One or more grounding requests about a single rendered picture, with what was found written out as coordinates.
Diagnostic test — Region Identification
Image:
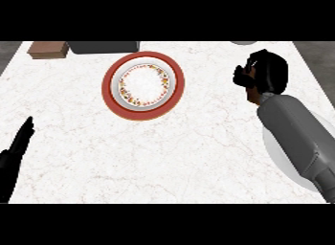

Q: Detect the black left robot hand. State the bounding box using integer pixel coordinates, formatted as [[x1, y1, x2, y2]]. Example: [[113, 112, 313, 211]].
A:
[[0, 116, 37, 205]]

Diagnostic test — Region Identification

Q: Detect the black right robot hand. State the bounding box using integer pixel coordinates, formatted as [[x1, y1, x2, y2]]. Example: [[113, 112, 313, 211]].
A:
[[231, 48, 290, 96]]

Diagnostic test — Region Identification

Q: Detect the brown sweet potato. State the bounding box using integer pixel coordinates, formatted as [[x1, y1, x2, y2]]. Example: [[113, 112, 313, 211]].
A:
[[245, 65, 265, 106]]

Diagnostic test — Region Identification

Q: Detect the plain white plate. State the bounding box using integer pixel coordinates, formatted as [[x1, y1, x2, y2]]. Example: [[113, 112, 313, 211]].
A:
[[261, 109, 335, 194]]

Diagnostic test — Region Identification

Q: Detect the white floral rimmed plate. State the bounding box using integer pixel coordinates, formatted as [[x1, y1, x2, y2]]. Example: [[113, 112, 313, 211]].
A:
[[110, 60, 178, 113]]

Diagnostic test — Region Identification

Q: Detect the red round plate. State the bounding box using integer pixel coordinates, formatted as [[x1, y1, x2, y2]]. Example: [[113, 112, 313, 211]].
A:
[[100, 51, 186, 122]]

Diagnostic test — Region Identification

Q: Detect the dark grey appliance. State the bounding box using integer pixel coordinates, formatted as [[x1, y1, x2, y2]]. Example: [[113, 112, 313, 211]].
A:
[[66, 41, 141, 56]]

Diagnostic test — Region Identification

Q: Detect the brown wooden box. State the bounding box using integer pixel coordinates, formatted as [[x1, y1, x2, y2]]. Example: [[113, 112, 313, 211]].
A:
[[26, 41, 71, 60]]

